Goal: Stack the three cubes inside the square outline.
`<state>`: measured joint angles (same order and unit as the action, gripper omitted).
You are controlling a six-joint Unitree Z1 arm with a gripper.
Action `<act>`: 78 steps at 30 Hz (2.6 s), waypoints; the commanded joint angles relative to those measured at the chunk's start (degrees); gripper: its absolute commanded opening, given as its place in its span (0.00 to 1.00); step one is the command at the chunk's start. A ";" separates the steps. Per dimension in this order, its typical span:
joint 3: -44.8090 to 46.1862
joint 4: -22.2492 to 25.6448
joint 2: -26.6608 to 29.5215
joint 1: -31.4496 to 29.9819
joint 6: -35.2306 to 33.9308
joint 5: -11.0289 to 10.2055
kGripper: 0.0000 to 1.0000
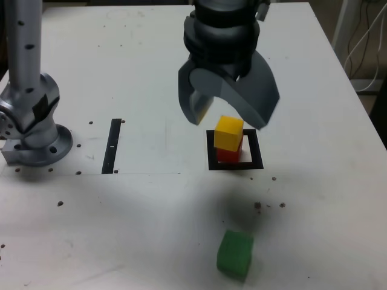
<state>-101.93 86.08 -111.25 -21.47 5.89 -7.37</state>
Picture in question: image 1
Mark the black tape strip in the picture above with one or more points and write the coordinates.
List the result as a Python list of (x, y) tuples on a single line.
[(110, 148)]

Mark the green cube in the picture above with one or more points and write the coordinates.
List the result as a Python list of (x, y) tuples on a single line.
[(234, 253)]

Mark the yellow cube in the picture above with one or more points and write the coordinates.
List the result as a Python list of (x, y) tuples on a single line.
[(226, 136)]

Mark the white post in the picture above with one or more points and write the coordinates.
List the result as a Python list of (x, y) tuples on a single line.
[(344, 15)]

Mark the red cube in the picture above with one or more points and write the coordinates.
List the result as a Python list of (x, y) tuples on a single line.
[(226, 156)]

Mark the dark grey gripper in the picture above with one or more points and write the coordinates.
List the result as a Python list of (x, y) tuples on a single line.
[(223, 48)]

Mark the black tape square outline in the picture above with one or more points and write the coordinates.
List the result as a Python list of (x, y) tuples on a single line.
[(257, 157)]

